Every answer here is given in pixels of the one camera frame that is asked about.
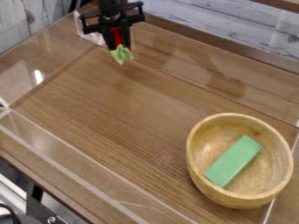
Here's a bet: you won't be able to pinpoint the clear acrylic tray barrier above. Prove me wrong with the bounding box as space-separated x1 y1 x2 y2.
0 17 299 224

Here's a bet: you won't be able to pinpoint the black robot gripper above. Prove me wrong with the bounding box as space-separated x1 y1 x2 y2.
78 0 145 51

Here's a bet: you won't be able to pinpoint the light wooden bowl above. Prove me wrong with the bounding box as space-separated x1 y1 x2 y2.
185 113 295 209

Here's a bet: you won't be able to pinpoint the black cable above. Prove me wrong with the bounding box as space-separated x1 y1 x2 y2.
0 202 22 224

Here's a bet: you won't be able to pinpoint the green rectangular block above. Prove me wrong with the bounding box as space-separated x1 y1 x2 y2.
202 135 261 188

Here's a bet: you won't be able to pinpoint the red plush strawberry green leaves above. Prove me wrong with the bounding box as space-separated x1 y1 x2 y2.
108 26 134 67

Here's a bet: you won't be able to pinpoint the black table leg bracket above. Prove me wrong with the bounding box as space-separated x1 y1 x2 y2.
25 183 69 224

